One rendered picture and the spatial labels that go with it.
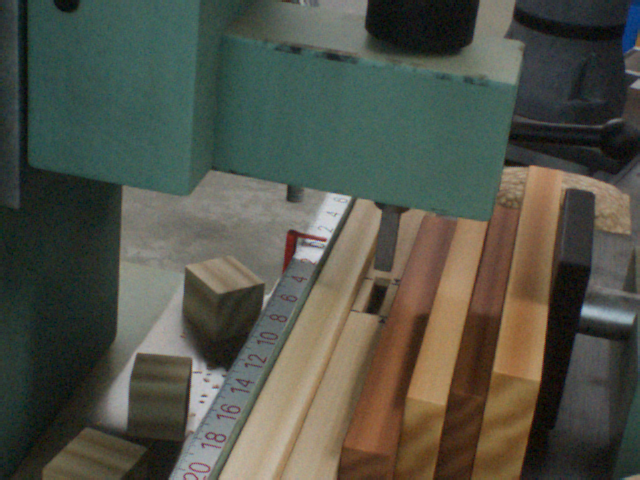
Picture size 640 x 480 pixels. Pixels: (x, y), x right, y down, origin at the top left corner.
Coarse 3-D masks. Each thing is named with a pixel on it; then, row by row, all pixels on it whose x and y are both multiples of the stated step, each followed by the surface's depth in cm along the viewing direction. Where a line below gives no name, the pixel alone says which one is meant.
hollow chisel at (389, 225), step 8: (384, 216) 60; (392, 216) 60; (400, 216) 61; (384, 224) 60; (392, 224) 60; (384, 232) 60; (392, 232) 60; (384, 240) 60; (392, 240) 60; (384, 248) 61; (392, 248) 61; (376, 256) 61; (384, 256) 61; (392, 256) 61; (376, 264) 61; (384, 264) 61; (392, 264) 61
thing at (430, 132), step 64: (256, 64) 55; (320, 64) 54; (384, 64) 54; (448, 64) 54; (512, 64) 55; (256, 128) 56; (320, 128) 55; (384, 128) 55; (448, 128) 54; (384, 192) 56; (448, 192) 55
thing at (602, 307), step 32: (576, 192) 62; (576, 224) 58; (576, 256) 55; (576, 288) 55; (608, 288) 59; (576, 320) 55; (608, 320) 59; (544, 352) 56; (544, 384) 57; (544, 416) 58
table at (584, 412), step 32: (608, 256) 77; (576, 352) 66; (608, 352) 66; (576, 384) 63; (608, 384) 63; (576, 416) 60; (608, 416) 61; (544, 448) 57; (576, 448) 58; (608, 448) 58
